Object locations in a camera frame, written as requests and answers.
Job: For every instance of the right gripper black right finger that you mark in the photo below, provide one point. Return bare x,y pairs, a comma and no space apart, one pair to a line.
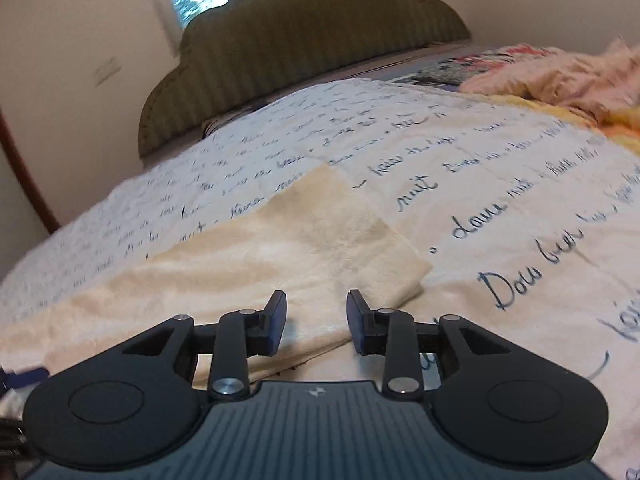
490,397

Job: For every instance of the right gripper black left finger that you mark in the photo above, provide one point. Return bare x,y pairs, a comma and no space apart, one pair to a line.
137,401

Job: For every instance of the white bedspread with script text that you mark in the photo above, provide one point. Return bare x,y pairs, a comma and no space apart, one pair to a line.
530,224

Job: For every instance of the yellow orange cloth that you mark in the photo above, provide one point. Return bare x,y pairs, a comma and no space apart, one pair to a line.
621,127

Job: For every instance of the pink crumpled blanket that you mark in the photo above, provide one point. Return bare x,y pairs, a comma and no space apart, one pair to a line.
598,85

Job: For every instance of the green striped scalloped headboard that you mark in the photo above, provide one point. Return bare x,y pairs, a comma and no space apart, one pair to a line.
245,50

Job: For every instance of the brown wooden door frame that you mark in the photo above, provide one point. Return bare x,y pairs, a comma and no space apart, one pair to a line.
24,178

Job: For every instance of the white wall socket plate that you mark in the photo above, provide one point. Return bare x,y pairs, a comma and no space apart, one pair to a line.
106,70

